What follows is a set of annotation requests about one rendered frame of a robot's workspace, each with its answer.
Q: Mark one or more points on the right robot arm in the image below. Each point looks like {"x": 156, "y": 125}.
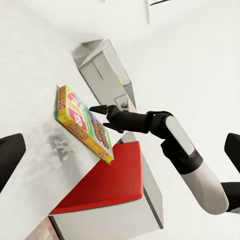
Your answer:
{"x": 213, "y": 196}

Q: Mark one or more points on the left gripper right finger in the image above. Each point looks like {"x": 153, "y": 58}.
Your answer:
{"x": 232, "y": 149}

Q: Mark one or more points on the swivel chair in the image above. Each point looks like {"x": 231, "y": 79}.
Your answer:
{"x": 107, "y": 185}

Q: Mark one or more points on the desk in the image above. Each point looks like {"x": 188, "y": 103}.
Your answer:
{"x": 36, "y": 59}

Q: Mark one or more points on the board game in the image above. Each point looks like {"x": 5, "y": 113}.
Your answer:
{"x": 77, "y": 117}

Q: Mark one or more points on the toy box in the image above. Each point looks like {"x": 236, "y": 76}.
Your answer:
{"x": 107, "y": 77}

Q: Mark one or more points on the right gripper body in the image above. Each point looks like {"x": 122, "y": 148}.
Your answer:
{"x": 121, "y": 120}

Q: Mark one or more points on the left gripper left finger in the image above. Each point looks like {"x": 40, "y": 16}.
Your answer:
{"x": 12, "y": 149}

